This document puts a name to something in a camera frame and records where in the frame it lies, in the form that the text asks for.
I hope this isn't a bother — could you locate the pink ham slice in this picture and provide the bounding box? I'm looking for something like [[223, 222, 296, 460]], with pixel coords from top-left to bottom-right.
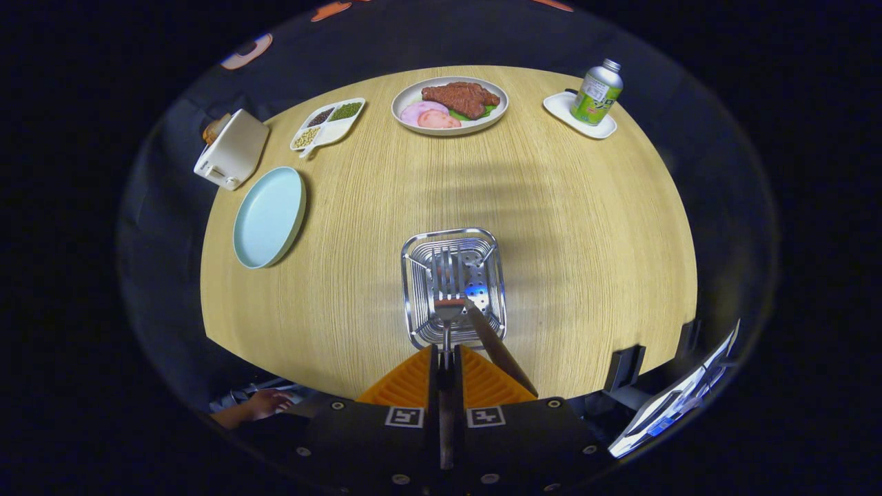
[[418, 109, 463, 130], [400, 101, 451, 127]]

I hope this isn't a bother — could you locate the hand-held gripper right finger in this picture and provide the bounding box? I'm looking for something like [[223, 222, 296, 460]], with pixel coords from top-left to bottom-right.
[[447, 344, 608, 496]]

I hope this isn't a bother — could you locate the white oval plate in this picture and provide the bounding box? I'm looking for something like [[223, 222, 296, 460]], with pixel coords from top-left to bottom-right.
[[391, 76, 509, 136]]

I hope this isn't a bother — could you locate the white toaster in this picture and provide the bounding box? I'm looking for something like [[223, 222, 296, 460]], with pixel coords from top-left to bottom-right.
[[194, 109, 270, 192]]

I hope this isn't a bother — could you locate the tablet screen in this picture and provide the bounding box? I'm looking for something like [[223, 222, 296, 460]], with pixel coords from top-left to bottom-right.
[[608, 320, 741, 459]]

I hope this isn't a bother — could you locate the toasted bread slice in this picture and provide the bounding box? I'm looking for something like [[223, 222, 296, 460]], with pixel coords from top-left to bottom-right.
[[203, 114, 232, 146]]

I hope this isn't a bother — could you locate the white divided dish with beans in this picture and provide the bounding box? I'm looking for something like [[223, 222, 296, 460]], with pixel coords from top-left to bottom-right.
[[289, 97, 366, 159]]

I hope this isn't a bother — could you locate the brown steak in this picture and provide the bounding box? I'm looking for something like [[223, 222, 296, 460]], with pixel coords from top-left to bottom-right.
[[421, 81, 502, 121]]

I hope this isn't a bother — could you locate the green label metal bottle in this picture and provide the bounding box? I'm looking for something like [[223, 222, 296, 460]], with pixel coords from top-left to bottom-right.
[[570, 59, 624, 127]]

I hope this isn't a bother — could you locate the fork with brown handle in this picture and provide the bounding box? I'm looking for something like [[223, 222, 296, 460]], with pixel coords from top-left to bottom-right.
[[429, 247, 470, 369]]

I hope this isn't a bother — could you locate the metal wire cutlery basket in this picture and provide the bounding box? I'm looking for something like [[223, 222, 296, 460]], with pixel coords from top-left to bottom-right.
[[400, 227, 508, 351]]

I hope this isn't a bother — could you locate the black tablet stand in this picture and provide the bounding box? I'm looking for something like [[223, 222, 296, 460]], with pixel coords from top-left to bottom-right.
[[603, 344, 647, 395]]

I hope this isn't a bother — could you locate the spoon with brown handle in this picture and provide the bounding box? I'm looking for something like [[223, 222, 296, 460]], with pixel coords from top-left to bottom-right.
[[460, 277, 540, 398]]

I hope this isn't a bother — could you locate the small white dish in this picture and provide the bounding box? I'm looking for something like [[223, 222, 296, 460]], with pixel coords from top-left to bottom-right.
[[543, 90, 617, 141]]

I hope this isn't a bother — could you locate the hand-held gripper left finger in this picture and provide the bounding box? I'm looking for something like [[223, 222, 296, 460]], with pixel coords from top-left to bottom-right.
[[286, 344, 447, 496]]

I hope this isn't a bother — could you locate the light blue plate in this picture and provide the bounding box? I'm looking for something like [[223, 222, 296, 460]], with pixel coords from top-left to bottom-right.
[[233, 166, 307, 269]]

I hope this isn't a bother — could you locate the black backdrop cloth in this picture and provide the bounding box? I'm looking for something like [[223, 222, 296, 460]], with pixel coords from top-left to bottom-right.
[[119, 0, 779, 428]]

